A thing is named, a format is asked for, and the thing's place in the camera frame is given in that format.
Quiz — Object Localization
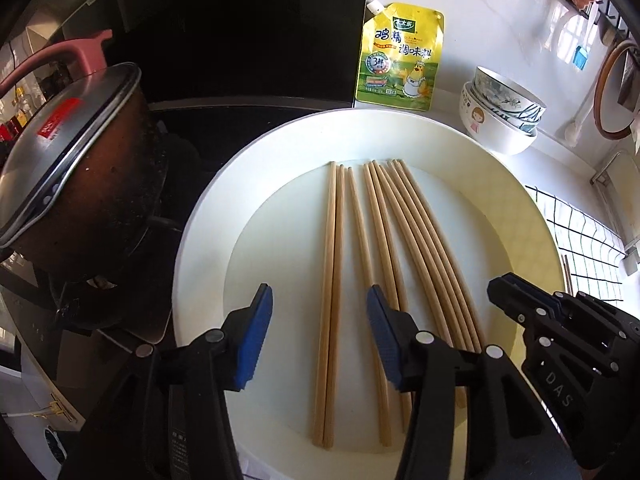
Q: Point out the bunch of wooden chopsticks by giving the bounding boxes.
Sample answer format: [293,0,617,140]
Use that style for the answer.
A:
[311,159,488,448]

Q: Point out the glass pot lid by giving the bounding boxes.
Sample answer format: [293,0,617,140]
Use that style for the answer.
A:
[0,29,143,251]

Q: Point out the green patterned bowl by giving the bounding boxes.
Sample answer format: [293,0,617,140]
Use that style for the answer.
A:
[467,82,543,135]
[472,66,547,123]

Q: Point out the blue silicone brush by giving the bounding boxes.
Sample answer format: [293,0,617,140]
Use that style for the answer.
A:
[574,7,603,70]

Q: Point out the black checked white cloth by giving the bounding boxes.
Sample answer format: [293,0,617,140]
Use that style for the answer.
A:
[525,185,640,303]

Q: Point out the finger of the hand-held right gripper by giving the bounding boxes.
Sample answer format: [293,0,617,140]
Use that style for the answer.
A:
[501,272,569,314]
[487,276,557,332]

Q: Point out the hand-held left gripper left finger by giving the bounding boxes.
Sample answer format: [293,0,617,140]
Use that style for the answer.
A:
[65,282,275,480]

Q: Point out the yellow seasoning pouch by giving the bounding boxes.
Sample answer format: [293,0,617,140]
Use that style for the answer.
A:
[355,1,446,112]

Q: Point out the black gas stove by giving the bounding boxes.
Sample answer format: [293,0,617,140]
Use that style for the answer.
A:
[0,100,353,346]

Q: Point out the dark cooking pot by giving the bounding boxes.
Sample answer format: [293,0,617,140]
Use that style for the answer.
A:
[0,75,171,286]

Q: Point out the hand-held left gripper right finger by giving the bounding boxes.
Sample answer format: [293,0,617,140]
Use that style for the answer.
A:
[366,284,583,480]

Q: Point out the black hook rail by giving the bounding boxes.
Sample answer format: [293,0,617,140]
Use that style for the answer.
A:
[525,0,633,43]

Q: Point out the round wooden rimmed sieve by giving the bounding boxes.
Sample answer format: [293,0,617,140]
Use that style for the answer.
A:
[592,40,640,140]

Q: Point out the white bowl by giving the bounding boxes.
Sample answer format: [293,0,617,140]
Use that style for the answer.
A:
[459,82,538,156]

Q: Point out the round white plate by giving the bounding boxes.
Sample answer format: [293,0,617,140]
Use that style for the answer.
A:
[171,107,568,480]

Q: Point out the white spoon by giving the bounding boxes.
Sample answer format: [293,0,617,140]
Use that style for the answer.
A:
[565,72,598,142]

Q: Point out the row of condiment bottles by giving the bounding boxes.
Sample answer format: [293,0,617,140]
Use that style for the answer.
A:
[0,80,31,146]

